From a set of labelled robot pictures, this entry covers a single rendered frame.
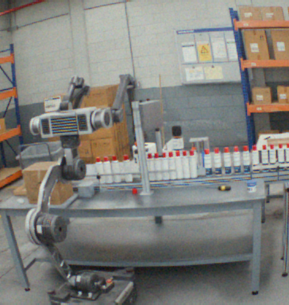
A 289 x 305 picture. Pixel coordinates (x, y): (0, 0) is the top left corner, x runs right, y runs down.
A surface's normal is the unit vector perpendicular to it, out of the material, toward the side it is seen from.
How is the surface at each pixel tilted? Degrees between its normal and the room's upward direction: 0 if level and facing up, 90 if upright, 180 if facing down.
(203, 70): 90
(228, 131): 90
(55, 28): 90
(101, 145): 90
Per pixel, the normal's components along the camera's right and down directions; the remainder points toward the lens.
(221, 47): -0.28, 0.23
